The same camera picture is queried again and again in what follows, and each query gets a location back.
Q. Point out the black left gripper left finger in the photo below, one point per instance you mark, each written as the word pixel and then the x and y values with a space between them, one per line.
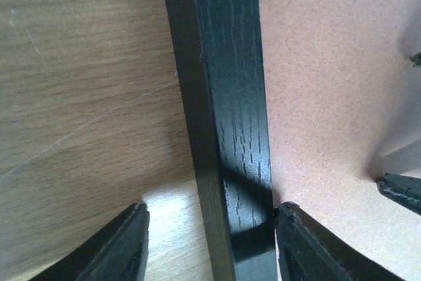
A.
pixel 118 251

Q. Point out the black picture frame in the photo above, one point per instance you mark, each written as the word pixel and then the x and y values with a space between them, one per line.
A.
pixel 218 52

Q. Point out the brown backing board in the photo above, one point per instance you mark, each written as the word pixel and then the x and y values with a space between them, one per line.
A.
pixel 343 106

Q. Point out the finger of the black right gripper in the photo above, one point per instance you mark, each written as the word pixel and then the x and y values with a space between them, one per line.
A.
pixel 404 190
pixel 416 60

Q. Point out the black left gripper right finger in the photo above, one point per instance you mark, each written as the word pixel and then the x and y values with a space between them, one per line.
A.
pixel 309 251

